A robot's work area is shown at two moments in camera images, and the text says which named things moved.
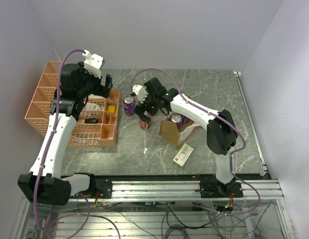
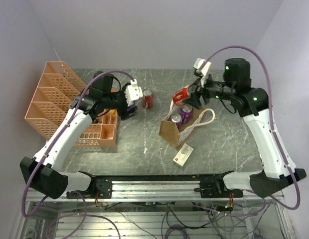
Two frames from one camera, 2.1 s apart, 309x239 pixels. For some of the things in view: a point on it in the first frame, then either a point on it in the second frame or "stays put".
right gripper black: x=140 y=108 -> x=194 y=99
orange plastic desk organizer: x=96 y=126 stays put
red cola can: x=144 y=124 -> x=183 y=94
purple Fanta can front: x=177 y=118 stays put
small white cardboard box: x=182 y=155 stays put
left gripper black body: x=92 y=81 -> x=120 y=104
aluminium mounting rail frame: x=163 y=206 stays put
